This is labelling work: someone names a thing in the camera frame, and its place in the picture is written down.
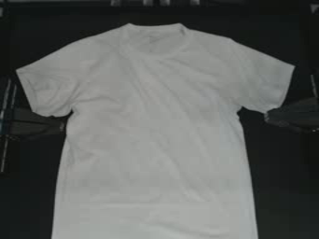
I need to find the white t-shirt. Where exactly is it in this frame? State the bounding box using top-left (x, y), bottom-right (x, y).
top-left (14, 21), bottom-right (296, 239)

